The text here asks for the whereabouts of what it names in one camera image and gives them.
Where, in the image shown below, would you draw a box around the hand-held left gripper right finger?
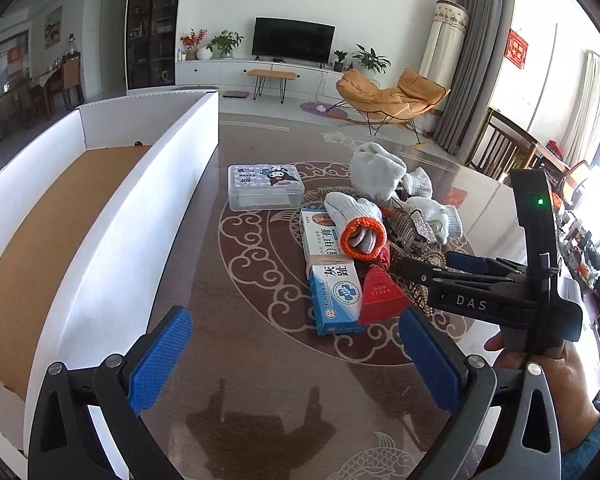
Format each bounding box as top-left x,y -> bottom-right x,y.
397,307 -> 566,480

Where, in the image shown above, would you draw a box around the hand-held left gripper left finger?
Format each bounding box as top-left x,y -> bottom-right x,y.
27,306 -> 194,480

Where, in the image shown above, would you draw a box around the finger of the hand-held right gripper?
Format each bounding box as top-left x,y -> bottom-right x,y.
392,257 -> 462,297
447,252 -> 537,282

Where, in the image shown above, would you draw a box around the red drawstring pouch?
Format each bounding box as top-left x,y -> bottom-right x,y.
357,242 -> 411,326

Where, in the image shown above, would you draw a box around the white blue ointment box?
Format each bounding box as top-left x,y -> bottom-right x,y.
300,208 -> 366,336

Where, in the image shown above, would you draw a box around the white knit glove orange cuff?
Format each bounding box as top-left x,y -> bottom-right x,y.
324,191 -> 387,261
399,167 -> 433,198
407,196 -> 463,241
350,142 -> 409,201

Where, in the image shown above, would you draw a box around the white cardboard box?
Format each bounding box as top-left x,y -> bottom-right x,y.
0,89 -> 220,466

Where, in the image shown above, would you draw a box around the clear plastic box cartoon print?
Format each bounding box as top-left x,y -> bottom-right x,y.
227,164 -> 305,212

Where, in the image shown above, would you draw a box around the person's right hand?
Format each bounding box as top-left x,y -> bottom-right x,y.
484,332 -> 600,443

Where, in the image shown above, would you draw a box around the rhinestone hair claw clip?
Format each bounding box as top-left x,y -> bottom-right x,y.
387,205 -> 438,253

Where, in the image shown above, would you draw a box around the beige twine bundle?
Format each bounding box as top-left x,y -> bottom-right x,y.
305,254 -> 358,267

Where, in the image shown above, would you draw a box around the wooden dining chair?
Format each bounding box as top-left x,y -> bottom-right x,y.
467,107 -> 537,181

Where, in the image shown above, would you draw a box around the orange lounge chair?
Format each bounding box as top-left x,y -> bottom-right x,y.
336,69 -> 451,136

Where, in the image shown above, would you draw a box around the grey curtain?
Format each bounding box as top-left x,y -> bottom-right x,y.
432,0 -> 516,156

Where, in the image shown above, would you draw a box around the purple floor mat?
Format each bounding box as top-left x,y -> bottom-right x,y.
300,101 -> 342,117

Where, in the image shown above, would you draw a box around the white sheer curtain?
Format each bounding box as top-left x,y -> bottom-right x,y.
562,50 -> 600,171

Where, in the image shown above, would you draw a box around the covered standing air conditioner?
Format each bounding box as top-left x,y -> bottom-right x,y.
419,1 -> 469,93

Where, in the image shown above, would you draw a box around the large leafy potted plant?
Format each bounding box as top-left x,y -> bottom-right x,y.
352,45 -> 392,76

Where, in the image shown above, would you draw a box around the wooden bench black legs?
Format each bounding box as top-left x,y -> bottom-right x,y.
246,69 -> 297,104

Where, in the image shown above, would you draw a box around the black television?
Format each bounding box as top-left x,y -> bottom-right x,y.
252,16 -> 337,65

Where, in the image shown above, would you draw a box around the white television cabinet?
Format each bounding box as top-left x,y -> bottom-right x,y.
175,57 -> 361,102

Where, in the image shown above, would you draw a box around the green potted plant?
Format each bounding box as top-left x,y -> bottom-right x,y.
207,30 -> 244,59

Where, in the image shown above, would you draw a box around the red flower arrangement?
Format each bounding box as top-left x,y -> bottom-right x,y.
180,29 -> 208,61

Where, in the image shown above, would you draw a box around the dark display cabinet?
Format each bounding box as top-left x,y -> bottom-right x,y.
126,0 -> 185,96

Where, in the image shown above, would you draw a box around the red wall hanging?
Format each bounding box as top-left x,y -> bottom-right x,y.
505,29 -> 529,68

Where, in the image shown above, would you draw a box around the framed wall picture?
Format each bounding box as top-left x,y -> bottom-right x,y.
44,6 -> 63,50

